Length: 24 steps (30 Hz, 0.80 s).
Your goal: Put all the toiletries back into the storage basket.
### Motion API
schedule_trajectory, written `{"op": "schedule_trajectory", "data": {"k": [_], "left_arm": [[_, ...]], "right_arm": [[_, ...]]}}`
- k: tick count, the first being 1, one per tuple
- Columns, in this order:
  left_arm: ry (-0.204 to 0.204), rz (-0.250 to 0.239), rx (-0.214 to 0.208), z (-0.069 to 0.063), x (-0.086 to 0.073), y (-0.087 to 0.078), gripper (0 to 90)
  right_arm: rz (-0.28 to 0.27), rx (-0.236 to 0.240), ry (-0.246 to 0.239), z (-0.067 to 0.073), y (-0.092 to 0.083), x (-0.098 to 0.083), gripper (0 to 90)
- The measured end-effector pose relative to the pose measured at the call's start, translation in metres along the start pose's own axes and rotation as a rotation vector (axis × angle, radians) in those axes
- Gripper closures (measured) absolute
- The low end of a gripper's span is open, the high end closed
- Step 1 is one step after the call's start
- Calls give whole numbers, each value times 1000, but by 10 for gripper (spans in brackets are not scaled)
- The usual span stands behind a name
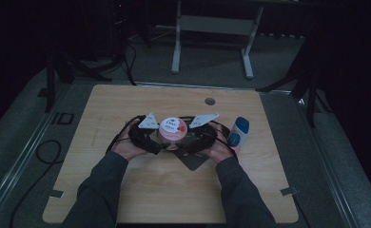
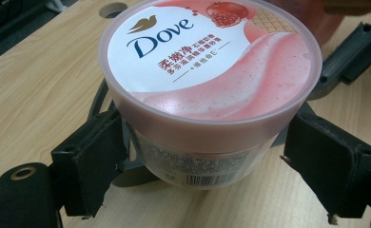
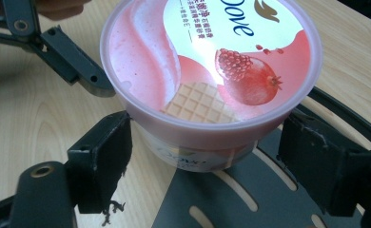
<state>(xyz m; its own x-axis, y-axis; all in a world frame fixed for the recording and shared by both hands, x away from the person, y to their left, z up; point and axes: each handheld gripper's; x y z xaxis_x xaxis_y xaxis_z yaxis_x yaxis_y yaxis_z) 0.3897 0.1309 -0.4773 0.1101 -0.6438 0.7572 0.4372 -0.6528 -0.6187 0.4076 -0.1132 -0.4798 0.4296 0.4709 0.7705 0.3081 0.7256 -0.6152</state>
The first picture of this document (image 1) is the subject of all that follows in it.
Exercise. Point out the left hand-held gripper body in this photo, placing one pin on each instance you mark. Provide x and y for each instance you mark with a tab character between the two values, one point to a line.
140	134

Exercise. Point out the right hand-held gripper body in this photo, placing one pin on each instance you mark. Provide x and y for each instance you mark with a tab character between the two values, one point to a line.
202	136

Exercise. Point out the dark grey corner shelf rack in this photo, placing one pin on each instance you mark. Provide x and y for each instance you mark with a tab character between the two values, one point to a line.
191	161

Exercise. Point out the pink jar with white lid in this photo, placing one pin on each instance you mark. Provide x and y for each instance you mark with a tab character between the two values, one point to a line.
173	131

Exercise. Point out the white bottle with blue cap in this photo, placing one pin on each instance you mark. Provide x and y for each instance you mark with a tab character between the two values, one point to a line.
242	125

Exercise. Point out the person's left hand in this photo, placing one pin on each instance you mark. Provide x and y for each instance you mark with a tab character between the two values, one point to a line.
126	147

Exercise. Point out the person's right hand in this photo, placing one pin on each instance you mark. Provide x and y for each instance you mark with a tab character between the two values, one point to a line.
220	150

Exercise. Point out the grey table grommet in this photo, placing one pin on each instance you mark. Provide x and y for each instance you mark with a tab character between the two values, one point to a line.
210	101

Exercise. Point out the black metal stand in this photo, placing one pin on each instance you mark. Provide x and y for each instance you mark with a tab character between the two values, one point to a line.
310	95
50	88

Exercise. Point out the white desk frame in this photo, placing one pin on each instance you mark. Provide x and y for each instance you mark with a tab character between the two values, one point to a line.
215	25

